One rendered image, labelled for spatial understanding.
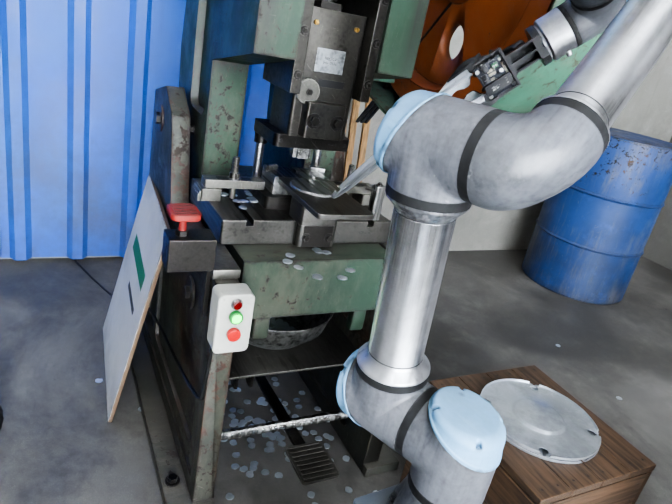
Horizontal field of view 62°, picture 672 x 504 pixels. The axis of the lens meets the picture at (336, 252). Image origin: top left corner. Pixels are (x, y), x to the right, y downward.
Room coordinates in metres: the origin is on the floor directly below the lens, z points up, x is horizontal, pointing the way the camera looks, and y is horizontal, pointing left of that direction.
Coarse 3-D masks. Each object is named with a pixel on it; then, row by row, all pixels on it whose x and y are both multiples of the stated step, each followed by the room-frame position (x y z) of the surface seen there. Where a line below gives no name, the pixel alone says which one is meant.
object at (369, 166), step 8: (368, 160) 0.96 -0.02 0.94; (360, 168) 0.96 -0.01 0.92; (368, 168) 1.03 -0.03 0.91; (376, 168) 1.21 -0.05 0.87; (352, 176) 0.97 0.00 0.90; (360, 176) 1.06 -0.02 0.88; (344, 184) 0.98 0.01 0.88; (352, 184) 1.09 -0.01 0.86; (336, 192) 1.01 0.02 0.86; (344, 192) 1.13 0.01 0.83
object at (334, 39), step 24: (312, 24) 1.29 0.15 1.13; (336, 24) 1.31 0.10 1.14; (360, 24) 1.34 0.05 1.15; (312, 48) 1.29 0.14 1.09; (336, 48) 1.32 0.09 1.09; (360, 48) 1.35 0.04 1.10; (312, 72) 1.30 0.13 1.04; (336, 72) 1.32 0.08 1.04; (288, 96) 1.30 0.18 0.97; (312, 96) 1.29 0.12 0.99; (336, 96) 1.33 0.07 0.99; (288, 120) 1.28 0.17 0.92; (312, 120) 1.26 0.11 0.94; (336, 120) 1.29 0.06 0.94
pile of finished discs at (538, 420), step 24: (504, 384) 1.27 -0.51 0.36; (528, 384) 1.29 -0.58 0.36; (504, 408) 1.16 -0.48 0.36; (528, 408) 1.17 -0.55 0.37; (552, 408) 1.19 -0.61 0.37; (576, 408) 1.22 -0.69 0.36; (528, 432) 1.08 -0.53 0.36; (552, 432) 1.10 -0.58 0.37; (576, 432) 1.12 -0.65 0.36; (552, 456) 1.01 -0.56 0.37; (576, 456) 1.03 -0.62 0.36
